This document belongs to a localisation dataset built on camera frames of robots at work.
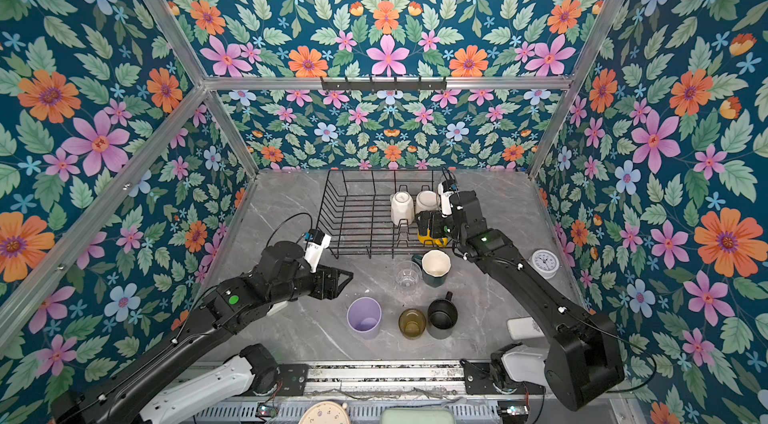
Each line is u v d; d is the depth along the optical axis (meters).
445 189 0.71
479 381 0.73
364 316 0.83
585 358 0.40
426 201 0.99
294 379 0.74
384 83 0.93
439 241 0.93
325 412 0.68
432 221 0.70
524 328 0.82
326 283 0.62
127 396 0.40
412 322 0.83
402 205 0.93
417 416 0.66
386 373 0.75
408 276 0.90
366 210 1.06
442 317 0.82
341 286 0.66
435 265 0.88
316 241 0.64
